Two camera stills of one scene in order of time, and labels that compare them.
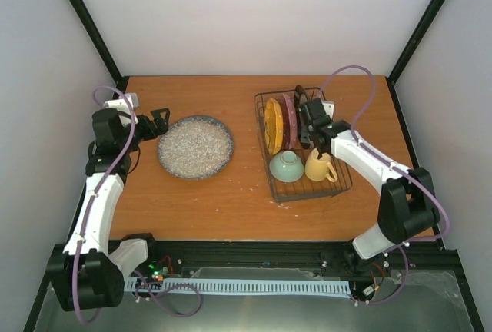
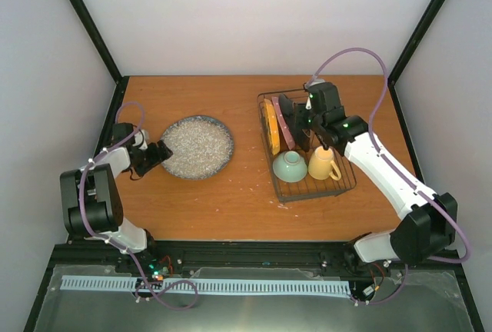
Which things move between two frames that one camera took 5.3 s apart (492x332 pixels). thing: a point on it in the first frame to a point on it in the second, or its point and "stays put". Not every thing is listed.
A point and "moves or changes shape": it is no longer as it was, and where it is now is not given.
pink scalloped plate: (289, 122) moves or changes shape
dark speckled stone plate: (196, 147) stays put
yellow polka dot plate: (274, 126) moves or changes shape
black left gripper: (161, 129) to (156, 157)
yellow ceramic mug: (319, 169) stays put
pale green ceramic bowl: (287, 167) stays put
